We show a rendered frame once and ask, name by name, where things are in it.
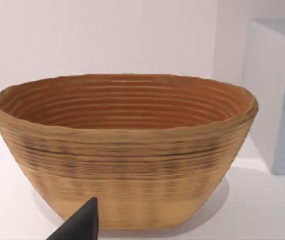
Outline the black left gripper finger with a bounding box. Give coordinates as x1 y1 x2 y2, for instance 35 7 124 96
47 196 100 240

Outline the brown woven basket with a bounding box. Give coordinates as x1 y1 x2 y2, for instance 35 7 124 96
0 73 259 231

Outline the pale microwave oven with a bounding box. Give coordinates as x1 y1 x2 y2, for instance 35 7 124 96
241 18 285 176

